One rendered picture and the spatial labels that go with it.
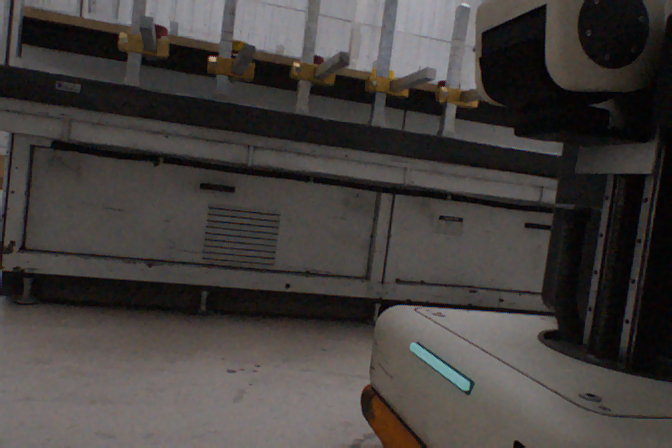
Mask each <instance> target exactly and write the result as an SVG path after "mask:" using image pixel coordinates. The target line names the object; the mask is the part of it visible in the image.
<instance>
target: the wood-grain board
mask: <svg viewBox="0 0 672 448"><path fill-rule="evenodd" d="M23 19H25V20H31V21H37V22H41V23H43V24H49V25H55V26H61V27H67V28H73V29H79V30H85V31H91V33H96V34H103V35H109V36H115V37H119V34H120V33H125V34H127V33H130V31H131V27H130V26H125V25H119V24H113V23H107V22H102V21H95V20H90V18H83V17H78V16H73V15H66V14H61V13H55V12H49V11H43V10H38V8H31V7H26V6H24V14H23ZM168 41H170V46H169V47H174V48H181V49H186V50H192V51H199V53H204V54H211V55H216V56H218V51H219V44H217V43H212V42H205V41H200V40H195V38H188V37H183V36H176V35H171V34H168ZM253 62H258V63H263V65H270V66H275V67H281V68H288V69H290V67H291V63H292V62H300V59H297V58H292V57H286V56H280V55H275V54H269V53H263V52H258V51H256V52H255V58H254V59H253ZM369 75H370V76H371V72H367V71H361V70H355V69H350V68H342V69H340V70H338V71H337V72H336V73H335V77H340V79H347V80H352V81H358V82H364V83H366V80H367V77H368V76H369ZM437 88H438V85H435V84H430V83H425V84H422V85H418V86H415V87H412V88H409V90H412V91H417V92H424V93H429V95H435V93H436V90H437Z"/></svg>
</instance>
